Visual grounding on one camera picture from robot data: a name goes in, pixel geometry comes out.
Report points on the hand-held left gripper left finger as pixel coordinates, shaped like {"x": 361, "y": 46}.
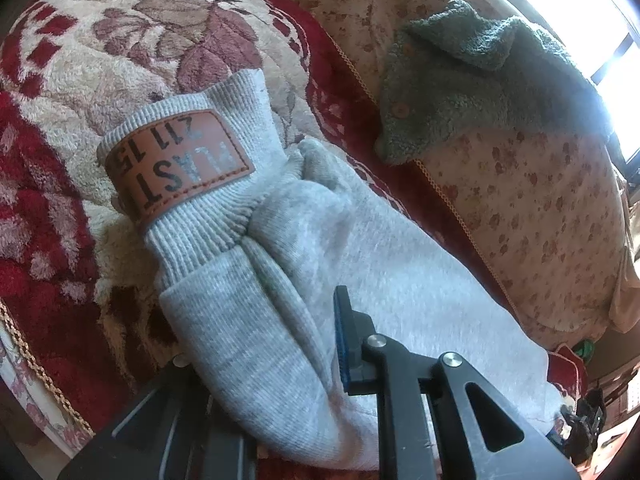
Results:
{"x": 150, "y": 435}

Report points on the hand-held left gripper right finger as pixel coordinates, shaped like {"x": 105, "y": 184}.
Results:
{"x": 342, "y": 345}

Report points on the grey pants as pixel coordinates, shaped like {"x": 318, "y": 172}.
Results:
{"x": 300, "y": 240}

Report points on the beige floral sofa cushion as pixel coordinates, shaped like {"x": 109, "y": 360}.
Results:
{"x": 525, "y": 220}

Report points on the black metal stand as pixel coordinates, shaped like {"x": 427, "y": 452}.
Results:
{"x": 582, "y": 430}

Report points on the grey-green fleece garment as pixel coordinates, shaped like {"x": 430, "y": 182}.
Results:
{"x": 475, "y": 85}

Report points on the window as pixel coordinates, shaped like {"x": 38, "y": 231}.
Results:
{"x": 620, "y": 85}

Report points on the red floral plush blanket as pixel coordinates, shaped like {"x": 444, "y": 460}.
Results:
{"x": 100, "y": 35}

